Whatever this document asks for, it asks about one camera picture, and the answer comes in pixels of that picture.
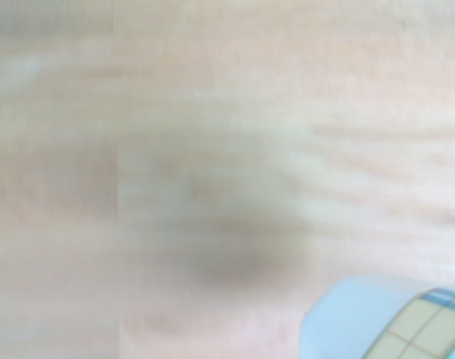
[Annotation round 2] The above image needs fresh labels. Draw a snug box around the white mug with patterned band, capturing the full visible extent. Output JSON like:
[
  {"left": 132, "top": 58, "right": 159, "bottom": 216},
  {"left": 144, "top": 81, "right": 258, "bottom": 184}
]
[{"left": 300, "top": 274, "right": 455, "bottom": 359}]

